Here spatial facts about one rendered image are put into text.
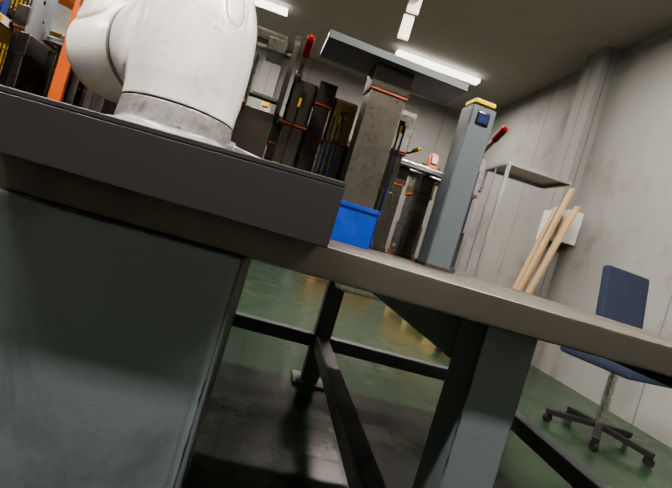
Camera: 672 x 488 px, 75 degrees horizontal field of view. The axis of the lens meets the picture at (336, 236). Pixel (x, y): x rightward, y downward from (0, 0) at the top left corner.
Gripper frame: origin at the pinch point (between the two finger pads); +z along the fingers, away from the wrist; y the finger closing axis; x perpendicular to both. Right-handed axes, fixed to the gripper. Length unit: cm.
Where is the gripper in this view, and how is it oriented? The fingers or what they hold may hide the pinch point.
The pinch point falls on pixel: (407, 24)
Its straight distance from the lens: 124.0
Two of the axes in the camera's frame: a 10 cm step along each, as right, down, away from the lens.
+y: -0.1, 0.0, 10.0
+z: -2.9, 9.6, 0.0
